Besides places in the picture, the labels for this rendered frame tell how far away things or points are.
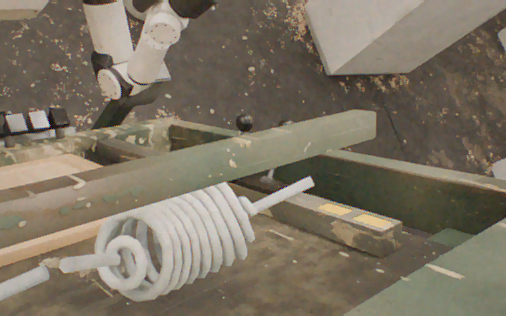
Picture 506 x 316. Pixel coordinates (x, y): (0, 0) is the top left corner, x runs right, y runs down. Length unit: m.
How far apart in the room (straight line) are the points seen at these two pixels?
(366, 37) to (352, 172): 2.34
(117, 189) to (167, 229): 0.09
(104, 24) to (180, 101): 1.58
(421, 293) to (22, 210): 0.33
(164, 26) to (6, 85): 1.56
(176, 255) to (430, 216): 0.70
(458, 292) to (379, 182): 0.57
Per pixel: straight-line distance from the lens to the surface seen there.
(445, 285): 0.47
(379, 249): 0.74
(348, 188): 1.06
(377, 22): 3.29
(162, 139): 1.56
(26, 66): 2.60
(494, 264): 0.52
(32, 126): 1.61
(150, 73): 1.22
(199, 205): 0.35
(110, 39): 1.26
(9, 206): 0.23
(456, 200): 0.93
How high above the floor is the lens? 2.18
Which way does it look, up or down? 50 degrees down
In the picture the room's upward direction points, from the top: 54 degrees clockwise
